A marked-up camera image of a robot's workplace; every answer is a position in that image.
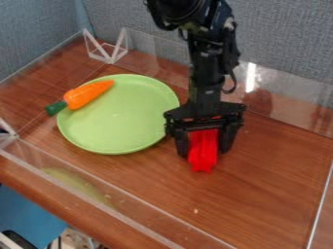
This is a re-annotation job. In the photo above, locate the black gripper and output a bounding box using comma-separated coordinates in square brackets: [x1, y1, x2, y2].
[164, 82, 246, 158]

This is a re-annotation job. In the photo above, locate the red star-shaped bar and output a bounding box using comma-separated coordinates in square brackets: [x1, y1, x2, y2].
[187, 129, 218, 172]

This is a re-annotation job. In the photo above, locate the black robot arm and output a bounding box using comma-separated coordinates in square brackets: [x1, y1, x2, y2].
[144, 0, 246, 158]

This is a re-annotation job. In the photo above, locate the green plate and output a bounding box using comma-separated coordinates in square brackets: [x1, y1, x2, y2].
[57, 74, 179, 155]

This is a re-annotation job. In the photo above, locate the orange toy carrot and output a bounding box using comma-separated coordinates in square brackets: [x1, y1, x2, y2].
[44, 80, 115, 116]

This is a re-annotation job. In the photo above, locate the blue box under table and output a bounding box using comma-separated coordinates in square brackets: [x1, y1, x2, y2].
[0, 184, 68, 249]

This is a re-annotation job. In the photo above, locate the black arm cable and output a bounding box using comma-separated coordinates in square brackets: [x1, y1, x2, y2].
[220, 67, 239, 95]

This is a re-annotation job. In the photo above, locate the clear acrylic enclosure wall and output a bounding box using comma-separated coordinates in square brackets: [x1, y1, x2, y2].
[0, 30, 333, 249]

